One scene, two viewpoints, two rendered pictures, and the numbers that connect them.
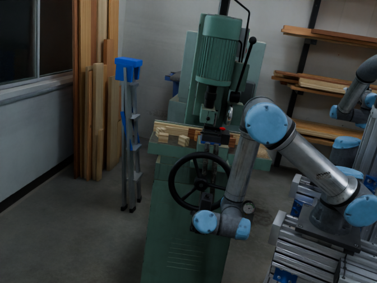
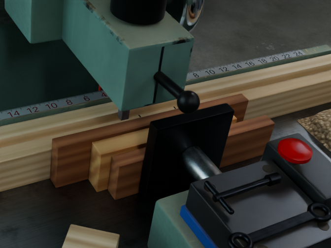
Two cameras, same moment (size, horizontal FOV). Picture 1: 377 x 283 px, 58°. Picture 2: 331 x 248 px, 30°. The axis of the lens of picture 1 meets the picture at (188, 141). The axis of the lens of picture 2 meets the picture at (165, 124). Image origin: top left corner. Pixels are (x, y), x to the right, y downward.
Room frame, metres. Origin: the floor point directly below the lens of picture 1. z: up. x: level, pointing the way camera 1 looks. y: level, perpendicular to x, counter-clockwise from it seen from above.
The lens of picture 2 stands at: (1.26, 0.19, 1.34)
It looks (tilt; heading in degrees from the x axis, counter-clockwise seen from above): 37 degrees down; 324
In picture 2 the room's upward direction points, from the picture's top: 11 degrees clockwise
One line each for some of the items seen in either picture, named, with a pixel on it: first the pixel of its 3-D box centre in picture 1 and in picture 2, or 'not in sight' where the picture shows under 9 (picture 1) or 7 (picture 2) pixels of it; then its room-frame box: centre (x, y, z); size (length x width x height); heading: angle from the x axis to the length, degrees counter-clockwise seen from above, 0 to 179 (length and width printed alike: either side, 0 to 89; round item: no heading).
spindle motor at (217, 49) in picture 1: (217, 51); not in sight; (1.71, -0.07, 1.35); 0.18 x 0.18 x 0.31
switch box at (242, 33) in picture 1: (240, 42); not in sight; (2.03, -0.21, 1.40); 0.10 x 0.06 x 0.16; 1
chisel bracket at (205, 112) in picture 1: (207, 114); (123, 44); (1.73, -0.08, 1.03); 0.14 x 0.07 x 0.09; 1
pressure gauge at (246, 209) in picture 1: (248, 208); not in sight; (1.50, -0.34, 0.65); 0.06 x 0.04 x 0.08; 91
